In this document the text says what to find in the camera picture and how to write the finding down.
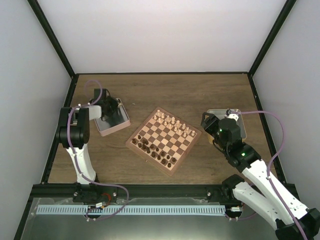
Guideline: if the pink metal tin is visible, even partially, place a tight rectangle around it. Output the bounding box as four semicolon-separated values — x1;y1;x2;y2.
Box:
94;98;131;137

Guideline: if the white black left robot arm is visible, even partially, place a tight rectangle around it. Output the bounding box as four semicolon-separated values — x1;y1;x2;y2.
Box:
55;88;120;205

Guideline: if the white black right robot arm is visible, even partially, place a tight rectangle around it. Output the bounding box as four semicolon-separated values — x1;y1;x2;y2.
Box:
201;109;320;240

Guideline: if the wooden chess board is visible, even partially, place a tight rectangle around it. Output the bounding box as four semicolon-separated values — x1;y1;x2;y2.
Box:
125;107;202;176

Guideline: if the yellow bear tin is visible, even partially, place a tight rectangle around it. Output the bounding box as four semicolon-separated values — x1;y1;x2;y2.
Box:
206;108;247;145

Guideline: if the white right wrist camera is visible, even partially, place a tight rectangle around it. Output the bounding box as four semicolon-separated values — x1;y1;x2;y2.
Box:
224;108;239;122

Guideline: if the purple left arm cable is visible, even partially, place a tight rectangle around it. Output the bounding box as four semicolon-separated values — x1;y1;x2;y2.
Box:
67;79;130;222

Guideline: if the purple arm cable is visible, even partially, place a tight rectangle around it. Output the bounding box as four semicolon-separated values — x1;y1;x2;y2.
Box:
234;110;310;240
67;79;130;222

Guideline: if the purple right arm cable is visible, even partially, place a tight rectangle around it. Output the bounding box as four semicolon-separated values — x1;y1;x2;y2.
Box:
234;110;310;240

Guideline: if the black aluminium frame rail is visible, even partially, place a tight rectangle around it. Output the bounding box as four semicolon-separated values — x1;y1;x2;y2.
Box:
30;183;234;203

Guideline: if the light blue slotted cable duct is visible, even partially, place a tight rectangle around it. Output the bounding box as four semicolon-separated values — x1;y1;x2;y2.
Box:
36;204;226;216

